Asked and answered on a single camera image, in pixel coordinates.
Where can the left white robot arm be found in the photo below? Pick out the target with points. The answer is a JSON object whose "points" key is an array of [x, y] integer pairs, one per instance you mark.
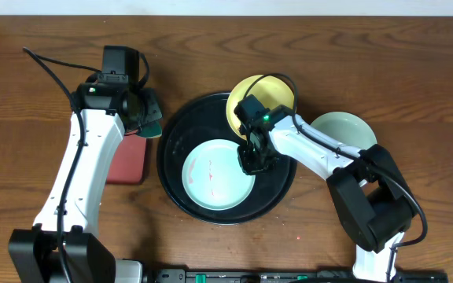
{"points": [[62, 244]]}

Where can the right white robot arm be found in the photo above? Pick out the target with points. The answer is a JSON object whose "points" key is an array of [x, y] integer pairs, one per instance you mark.
{"points": [[371, 198]]}

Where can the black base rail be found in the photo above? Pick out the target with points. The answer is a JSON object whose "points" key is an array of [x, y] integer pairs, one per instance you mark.
{"points": [[207, 276]]}

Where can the rectangular red black tray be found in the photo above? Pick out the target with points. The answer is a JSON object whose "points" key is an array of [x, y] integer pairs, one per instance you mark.
{"points": [[127, 166]]}

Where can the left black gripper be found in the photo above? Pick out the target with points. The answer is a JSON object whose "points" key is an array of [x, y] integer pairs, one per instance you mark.
{"points": [[150, 112]]}

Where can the round black tray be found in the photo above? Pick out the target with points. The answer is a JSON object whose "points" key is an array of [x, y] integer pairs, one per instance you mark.
{"points": [[204, 119]]}

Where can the yellow plate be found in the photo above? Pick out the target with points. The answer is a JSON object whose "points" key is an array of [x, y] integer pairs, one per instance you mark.
{"points": [[270, 91]]}

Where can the light green plate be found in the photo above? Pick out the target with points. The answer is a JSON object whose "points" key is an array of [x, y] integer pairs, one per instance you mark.
{"points": [[212, 176], [346, 128]]}

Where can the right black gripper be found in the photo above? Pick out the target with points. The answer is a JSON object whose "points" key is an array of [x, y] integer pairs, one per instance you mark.
{"points": [[249, 167]]}

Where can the green orange sponge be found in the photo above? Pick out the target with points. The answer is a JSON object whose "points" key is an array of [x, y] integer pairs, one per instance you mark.
{"points": [[150, 130]]}

